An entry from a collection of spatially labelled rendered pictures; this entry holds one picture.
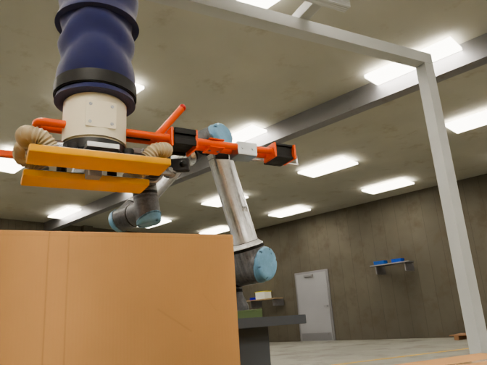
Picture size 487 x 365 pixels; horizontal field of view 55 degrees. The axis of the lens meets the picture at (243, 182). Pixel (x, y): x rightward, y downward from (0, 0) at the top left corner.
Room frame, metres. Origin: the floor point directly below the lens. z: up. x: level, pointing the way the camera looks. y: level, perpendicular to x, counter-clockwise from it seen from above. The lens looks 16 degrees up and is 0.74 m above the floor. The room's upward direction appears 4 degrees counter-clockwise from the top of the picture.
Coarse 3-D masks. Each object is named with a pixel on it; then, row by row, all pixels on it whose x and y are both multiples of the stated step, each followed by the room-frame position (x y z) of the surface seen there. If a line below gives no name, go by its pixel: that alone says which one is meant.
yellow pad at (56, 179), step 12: (60, 168) 1.24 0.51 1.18; (24, 180) 1.20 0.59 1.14; (36, 180) 1.21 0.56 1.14; (48, 180) 1.22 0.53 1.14; (60, 180) 1.23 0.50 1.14; (72, 180) 1.23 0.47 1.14; (84, 180) 1.24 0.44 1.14; (96, 180) 1.25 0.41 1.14; (108, 180) 1.27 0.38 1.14; (120, 180) 1.28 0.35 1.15; (132, 180) 1.30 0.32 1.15; (144, 180) 1.32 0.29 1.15; (120, 192) 1.38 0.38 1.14; (132, 192) 1.38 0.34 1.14
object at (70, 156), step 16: (32, 144) 1.00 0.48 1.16; (32, 160) 1.06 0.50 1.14; (48, 160) 1.06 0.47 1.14; (64, 160) 1.07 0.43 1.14; (80, 160) 1.08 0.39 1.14; (96, 160) 1.08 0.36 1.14; (112, 160) 1.09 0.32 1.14; (128, 160) 1.11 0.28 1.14; (144, 160) 1.12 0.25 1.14; (160, 160) 1.14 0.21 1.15
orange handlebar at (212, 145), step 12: (36, 120) 1.11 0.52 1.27; (48, 120) 1.12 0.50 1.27; (60, 120) 1.13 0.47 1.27; (60, 132) 1.17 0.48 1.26; (132, 132) 1.22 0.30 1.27; (144, 132) 1.24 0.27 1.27; (204, 144) 1.33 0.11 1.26; (216, 144) 1.35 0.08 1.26; (228, 144) 1.37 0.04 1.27; (0, 156) 1.32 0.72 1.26; (12, 156) 1.33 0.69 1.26; (264, 156) 1.48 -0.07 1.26
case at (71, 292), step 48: (0, 240) 0.94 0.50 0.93; (48, 240) 0.98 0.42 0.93; (96, 240) 1.03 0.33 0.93; (144, 240) 1.07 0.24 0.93; (192, 240) 1.13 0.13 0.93; (0, 288) 0.94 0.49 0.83; (48, 288) 0.98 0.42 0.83; (96, 288) 1.03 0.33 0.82; (144, 288) 1.07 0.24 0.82; (192, 288) 1.12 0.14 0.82; (0, 336) 0.95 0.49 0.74; (48, 336) 0.99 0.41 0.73; (96, 336) 1.03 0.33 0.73; (144, 336) 1.07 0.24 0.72; (192, 336) 1.12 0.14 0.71
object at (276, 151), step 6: (270, 144) 1.45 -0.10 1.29; (276, 144) 1.45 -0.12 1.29; (282, 144) 1.46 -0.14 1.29; (276, 150) 1.44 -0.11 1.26; (282, 150) 1.46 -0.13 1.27; (288, 150) 1.48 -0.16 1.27; (294, 150) 1.47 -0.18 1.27; (270, 156) 1.46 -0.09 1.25; (276, 156) 1.44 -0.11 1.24; (282, 156) 1.45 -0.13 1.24; (288, 156) 1.47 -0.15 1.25; (294, 156) 1.47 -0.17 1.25; (264, 162) 1.50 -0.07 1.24; (270, 162) 1.50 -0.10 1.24; (276, 162) 1.50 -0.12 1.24; (282, 162) 1.50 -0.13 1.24; (288, 162) 1.51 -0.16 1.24
